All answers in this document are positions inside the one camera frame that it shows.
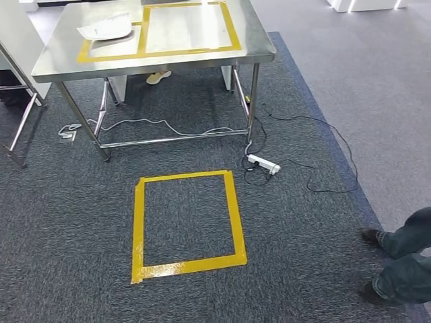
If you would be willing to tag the white top steel frame table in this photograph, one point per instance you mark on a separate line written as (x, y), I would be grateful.
(20, 49)

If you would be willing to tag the metal floor socket plate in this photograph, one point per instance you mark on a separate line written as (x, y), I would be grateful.
(67, 135)

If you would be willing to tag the person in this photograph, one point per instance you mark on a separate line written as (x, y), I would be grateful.
(158, 77)
(404, 263)

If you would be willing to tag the steel workbench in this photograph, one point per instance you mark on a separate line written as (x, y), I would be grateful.
(161, 58)

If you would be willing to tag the white power strip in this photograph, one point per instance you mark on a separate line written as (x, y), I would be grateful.
(263, 163)

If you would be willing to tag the white plastic car body part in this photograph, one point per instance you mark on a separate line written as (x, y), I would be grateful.
(107, 27)

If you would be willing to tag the white illuminated bench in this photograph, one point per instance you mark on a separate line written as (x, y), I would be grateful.
(363, 4)

